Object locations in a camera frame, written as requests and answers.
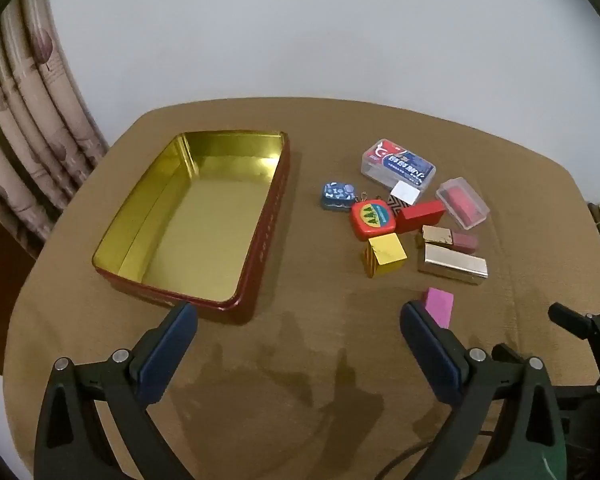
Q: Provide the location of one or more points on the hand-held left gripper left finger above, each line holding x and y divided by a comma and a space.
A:
167, 350

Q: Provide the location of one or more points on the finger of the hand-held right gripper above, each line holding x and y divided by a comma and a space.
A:
597, 327

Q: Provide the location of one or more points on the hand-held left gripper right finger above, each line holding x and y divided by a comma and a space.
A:
430, 350

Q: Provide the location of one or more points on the pink block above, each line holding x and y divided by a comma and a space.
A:
440, 306

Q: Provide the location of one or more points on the gold rectangular box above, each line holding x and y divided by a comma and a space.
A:
452, 262

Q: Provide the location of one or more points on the gold yellow cube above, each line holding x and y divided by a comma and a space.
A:
384, 255

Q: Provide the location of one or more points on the gold and pink lipstick case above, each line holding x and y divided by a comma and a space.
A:
450, 240

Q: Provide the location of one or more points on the red and gold tin box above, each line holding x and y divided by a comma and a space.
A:
190, 220

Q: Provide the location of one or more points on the red wooden block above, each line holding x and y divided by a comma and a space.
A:
420, 215

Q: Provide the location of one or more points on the clear box with red insert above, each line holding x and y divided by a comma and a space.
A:
462, 201

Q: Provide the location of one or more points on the white zigzag cube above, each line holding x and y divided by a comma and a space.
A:
405, 191

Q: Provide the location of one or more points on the clear box with blue label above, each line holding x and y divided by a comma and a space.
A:
397, 164

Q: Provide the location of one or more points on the floral beige curtain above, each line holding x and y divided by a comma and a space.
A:
35, 110

